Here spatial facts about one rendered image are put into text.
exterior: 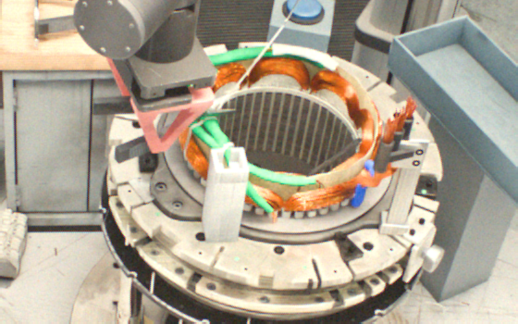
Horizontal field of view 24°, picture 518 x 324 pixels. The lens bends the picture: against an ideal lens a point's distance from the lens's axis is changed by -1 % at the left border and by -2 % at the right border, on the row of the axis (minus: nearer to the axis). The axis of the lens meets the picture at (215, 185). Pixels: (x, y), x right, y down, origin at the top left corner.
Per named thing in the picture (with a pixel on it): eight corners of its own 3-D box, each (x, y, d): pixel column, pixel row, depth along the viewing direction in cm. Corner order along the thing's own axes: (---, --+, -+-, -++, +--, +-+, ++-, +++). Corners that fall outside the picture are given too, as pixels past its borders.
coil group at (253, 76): (247, 95, 122) (252, 63, 119) (245, 83, 123) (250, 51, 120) (308, 96, 123) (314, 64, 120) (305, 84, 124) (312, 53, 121)
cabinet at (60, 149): (6, 233, 149) (1, 69, 131) (8, 126, 162) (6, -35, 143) (167, 231, 152) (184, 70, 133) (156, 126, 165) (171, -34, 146)
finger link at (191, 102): (130, 177, 105) (141, 94, 98) (103, 119, 109) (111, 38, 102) (204, 161, 107) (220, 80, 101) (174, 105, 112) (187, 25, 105)
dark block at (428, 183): (411, 204, 118) (415, 189, 116) (412, 184, 119) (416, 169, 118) (433, 207, 118) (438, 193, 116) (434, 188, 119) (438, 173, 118)
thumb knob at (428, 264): (418, 272, 114) (425, 255, 112) (431, 256, 115) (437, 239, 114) (428, 278, 114) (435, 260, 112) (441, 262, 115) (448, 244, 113)
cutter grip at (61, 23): (39, 36, 129) (39, 24, 128) (36, 31, 130) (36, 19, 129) (75, 30, 130) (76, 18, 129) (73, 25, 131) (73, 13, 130)
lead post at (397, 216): (406, 236, 112) (435, 144, 104) (378, 233, 112) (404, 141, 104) (405, 221, 114) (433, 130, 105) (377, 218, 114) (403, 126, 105)
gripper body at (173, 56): (141, 105, 99) (151, 33, 94) (99, 25, 105) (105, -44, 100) (215, 91, 102) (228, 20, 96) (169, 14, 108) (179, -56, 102)
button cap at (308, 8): (318, 24, 142) (319, 17, 141) (284, 18, 142) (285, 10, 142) (322, 3, 145) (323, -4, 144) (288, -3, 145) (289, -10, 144)
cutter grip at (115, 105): (93, 116, 110) (93, 103, 108) (92, 109, 110) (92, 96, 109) (138, 114, 110) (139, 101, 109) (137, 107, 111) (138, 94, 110)
